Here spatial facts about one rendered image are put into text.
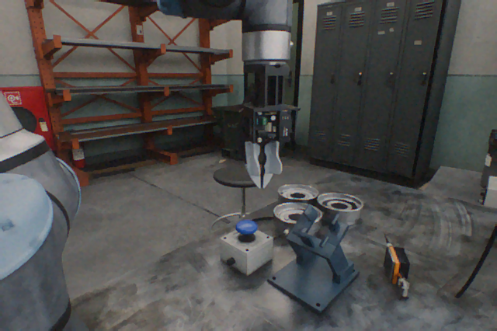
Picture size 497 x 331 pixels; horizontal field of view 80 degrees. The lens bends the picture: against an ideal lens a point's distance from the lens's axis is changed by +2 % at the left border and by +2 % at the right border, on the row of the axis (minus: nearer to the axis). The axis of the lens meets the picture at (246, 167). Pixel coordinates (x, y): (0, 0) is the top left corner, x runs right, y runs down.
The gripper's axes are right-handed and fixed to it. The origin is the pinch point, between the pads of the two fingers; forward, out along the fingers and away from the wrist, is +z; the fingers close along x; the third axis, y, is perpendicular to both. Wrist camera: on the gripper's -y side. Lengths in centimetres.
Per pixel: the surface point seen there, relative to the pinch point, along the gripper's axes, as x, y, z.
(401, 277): 18.0, 17.1, 12.2
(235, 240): -5.5, 2.9, 10.1
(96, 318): -27.6, 10.5, 14.6
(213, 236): -8.1, -7.1, 14.6
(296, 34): 170, -367, -69
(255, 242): -2.2, 4.3, 10.1
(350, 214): 22.3, -3.1, 11.5
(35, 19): -133, -326, -70
